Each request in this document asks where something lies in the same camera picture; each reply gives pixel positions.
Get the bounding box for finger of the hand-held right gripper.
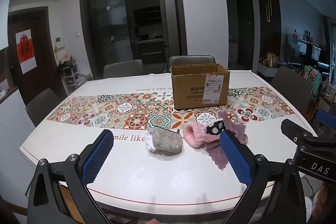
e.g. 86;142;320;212
316;110;336;125
280;118;336;148

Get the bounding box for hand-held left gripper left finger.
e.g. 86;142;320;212
26;129;114;224

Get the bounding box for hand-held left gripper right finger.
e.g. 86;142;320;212
219;131;308;224

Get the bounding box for purple cloth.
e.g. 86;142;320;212
205;111;248;171

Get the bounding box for black white patterned pouch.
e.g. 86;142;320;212
204;120;227;135

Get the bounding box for pink fluffy sock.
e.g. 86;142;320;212
183;123;220;148

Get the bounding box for grey floral fabric pouch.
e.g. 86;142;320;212
147;125;184;154

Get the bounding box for cardboard box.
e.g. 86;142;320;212
171;63;231;110

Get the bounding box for colourful garment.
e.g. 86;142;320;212
303;65;322;99

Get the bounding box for grey dining chair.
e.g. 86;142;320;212
169;55;216;73
25;88;62;127
103;59;144;79
270;67;313;109

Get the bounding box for tile patterned tablecloth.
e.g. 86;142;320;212
20;70;319;194

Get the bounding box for white low cabinet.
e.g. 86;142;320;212
257;61;280;79

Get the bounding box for dark media shelf unit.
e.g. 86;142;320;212
286;34;330;68

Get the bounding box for yellow snack bags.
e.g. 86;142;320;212
266;53;278;66

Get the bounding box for small shoe rack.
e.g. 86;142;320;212
58;53;80;92

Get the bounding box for dark wooden door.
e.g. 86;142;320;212
235;0;255;63

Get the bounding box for brown wooden door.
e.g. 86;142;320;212
8;7;66;105

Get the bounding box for red and white door poster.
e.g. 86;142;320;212
15;29;36;75

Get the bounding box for dark kitchen cabinet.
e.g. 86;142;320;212
133;7;168;64

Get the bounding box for dark framed glass sliding door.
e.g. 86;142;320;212
79;0;187;80

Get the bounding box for gold wall ornament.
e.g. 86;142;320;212
265;0;273;22

